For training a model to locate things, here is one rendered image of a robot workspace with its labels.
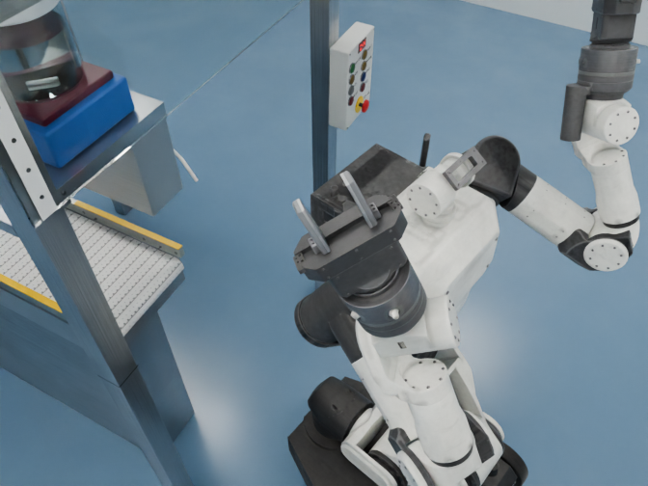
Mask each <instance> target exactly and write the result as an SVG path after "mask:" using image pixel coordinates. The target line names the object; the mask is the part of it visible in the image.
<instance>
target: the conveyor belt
mask: <svg viewBox="0 0 648 486"><path fill-rule="evenodd" d="M64 210H65V212H66V214H67V216H68V219H69V221H70V223H71V225H72V227H73V229H74V231H75V233H76V236H77V238H78V240H79V242H80V244H81V246H82V248H83V251H84V253H85V255H86V257H87V259H88V261H89V263H90V265H91V267H92V269H93V271H94V274H95V276H96V279H97V281H98V283H99V285H100V287H101V289H102V291H103V294H104V296H105V298H106V300H107V302H108V304H109V306H110V309H111V311H112V313H113V314H114V316H115V318H116V320H117V323H118V325H119V327H120V329H121V332H122V334H123V336H125V335H126V334H127V333H128V332H129V330H130V329H131V328H132V327H133V326H134V325H135V324H136V322H137V321H138V320H139V319H140V318H141V317H142V316H143V315H144V313H145V312H146V311H147V310H148V309H149V308H150V307H151V305H152V304H153V303H154V302H155V301H156V300H157V299H158V298H159V296H160V295H161V294H162V293H163V292H164V291H165V290H166V289H167V287H168V286H169V285H170V284H171V283H172V282H173V281H174V280H175V278H176V277H177V276H178V275H179V274H180V273H181V271H182V270H183V269H184V266H183V264H182V263H181V262H180V260H178V259H177V258H176V257H174V256H171V255H168V254H166V253H164V252H161V251H159V250H157V249H155V248H152V247H151V246H149V245H147V244H144V243H142V242H140V241H138V240H135V239H133V238H131V237H129V236H126V235H124V234H122V233H120V232H117V231H115V230H113V229H109V228H107V227H105V226H102V225H101V224H99V223H97V222H94V221H92V220H90V219H88V218H85V217H83V216H81V215H79V214H76V213H74V212H72V211H70V210H67V209H65V208H64ZM0 274H2V275H4V276H6V277H8V278H10V279H12V280H14V281H16V282H18V283H20V284H23V285H25V286H27V287H28V288H30V289H32V290H34V291H36V292H37V293H39V294H41V295H43V296H45V297H47V298H49V299H51V300H53V301H55V299H54V297H53V295H52V294H51V292H50V290H49V288H48V287H47V285H46V283H45V282H44V280H43V278H42V276H41V274H40V272H39V270H38V269H37V267H36V265H35V263H34V262H33V260H32V259H31V258H30V256H29V254H28V252H27V251H26V249H25V247H24V245H23V244H22V242H21V240H20V239H19V238H18V237H16V236H13V235H11V234H9V233H7V232H5V231H3V230H1V229H0ZM55 302H56V301H55Z"/></svg>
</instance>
